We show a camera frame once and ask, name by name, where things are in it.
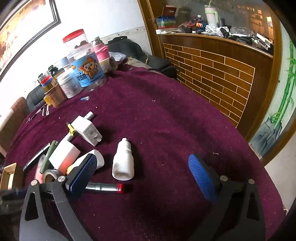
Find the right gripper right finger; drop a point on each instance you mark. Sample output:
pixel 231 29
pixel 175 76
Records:
pixel 237 212

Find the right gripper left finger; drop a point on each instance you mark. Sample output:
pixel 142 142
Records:
pixel 64 190

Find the clear case red item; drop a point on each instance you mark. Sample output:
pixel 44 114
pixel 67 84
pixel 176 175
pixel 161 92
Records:
pixel 39 176

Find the black electrical tape roll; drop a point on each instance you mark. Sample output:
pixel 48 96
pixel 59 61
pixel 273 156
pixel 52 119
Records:
pixel 51 175

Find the green lighter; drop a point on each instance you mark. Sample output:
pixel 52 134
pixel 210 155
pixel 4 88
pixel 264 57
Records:
pixel 46 163

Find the red capped black marker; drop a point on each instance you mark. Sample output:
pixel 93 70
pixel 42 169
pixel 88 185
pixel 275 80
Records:
pixel 103 187

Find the black marker white band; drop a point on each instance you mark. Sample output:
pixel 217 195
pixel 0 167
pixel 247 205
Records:
pixel 34 160

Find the cardboard box tray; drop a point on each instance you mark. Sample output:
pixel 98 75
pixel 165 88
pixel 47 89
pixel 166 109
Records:
pixel 12 177

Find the white power bank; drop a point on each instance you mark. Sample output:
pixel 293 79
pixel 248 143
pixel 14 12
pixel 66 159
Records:
pixel 64 156

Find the white charger adapter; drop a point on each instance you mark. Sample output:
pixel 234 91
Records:
pixel 87 130

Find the black pen on table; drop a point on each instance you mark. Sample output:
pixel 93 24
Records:
pixel 29 119

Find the brown armchair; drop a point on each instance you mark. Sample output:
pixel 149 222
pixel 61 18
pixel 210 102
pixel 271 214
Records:
pixel 11 120

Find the black leather sofa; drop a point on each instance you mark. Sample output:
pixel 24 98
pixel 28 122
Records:
pixel 35 99

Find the orange label jar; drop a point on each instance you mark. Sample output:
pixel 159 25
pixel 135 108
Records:
pixel 53 92

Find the small blue white tube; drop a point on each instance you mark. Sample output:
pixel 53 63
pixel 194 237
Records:
pixel 85 98

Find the purple velvet tablecloth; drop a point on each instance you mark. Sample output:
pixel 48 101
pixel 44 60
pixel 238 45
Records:
pixel 165 122

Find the white plastic jar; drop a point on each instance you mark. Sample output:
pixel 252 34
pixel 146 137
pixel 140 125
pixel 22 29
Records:
pixel 69 83

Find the blue cartoon snack jar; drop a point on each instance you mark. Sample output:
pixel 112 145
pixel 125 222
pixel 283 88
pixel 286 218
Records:
pixel 83 60

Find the wooden brick pattern counter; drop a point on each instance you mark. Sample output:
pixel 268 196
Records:
pixel 237 79

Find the white green tumbler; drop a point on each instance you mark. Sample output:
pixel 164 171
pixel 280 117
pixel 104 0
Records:
pixel 212 15

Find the framed wall painting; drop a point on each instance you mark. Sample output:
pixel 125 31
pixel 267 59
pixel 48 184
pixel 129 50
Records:
pixel 22 23

